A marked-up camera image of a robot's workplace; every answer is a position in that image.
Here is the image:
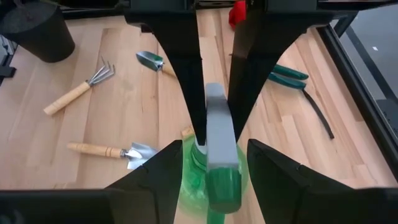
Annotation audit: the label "wooden handled narrow trowel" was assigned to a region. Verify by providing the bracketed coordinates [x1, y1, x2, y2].
[136, 50, 177, 78]

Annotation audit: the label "green handled pruning shears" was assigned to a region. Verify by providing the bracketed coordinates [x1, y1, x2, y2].
[267, 63, 336, 140]

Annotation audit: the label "wooden handled wide trowel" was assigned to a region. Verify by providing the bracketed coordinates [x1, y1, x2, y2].
[67, 141, 160, 170]

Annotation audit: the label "red black gardening glove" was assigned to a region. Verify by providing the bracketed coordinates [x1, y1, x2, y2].
[228, 0, 247, 31]

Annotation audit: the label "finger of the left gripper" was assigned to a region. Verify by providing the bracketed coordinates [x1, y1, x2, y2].
[228, 8, 359, 143]
[124, 8, 208, 146]

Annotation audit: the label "green spray bottle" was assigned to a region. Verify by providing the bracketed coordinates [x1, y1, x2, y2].
[177, 82, 250, 224]

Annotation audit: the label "black plant pot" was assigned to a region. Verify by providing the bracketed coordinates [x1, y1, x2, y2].
[0, 0, 76, 63]

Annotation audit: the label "wooden handled hand rake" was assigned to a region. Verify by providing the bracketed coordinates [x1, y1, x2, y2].
[43, 55, 116, 116]

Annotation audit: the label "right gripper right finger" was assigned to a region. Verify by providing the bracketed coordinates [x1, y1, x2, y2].
[247, 138, 398, 224]

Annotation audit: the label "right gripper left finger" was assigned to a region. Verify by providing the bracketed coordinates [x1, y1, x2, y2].
[0, 139, 183, 224]

